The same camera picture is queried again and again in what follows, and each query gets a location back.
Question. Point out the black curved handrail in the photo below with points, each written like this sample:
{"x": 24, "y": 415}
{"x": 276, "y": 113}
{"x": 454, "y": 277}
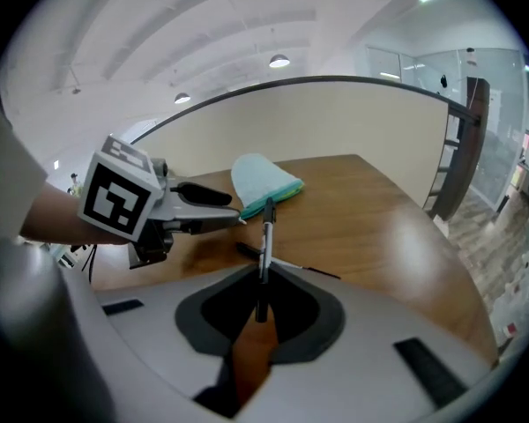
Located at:
{"x": 313, "y": 79}

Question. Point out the dome pendant lamp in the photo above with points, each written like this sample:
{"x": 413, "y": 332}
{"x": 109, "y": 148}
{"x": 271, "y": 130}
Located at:
{"x": 279, "y": 61}
{"x": 182, "y": 98}

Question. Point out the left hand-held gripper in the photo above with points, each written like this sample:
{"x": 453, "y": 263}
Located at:
{"x": 114, "y": 192}

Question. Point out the light teal pencil pouch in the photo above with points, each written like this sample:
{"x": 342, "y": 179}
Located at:
{"x": 260, "y": 179}

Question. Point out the person's left forearm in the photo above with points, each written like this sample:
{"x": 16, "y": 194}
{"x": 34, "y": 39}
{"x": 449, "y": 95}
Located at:
{"x": 57, "y": 218}

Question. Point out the black hanging object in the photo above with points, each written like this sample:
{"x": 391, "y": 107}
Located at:
{"x": 443, "y": 80}

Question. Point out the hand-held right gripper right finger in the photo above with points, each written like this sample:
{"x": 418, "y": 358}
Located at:
{"x": 370, "y": 346}

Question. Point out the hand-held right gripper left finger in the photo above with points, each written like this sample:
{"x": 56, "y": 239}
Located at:
{"x": 158, "y": 324}

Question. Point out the dark brown wooden post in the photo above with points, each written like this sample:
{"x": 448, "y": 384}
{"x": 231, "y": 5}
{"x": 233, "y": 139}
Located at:
{"x": 465, "y": 148}

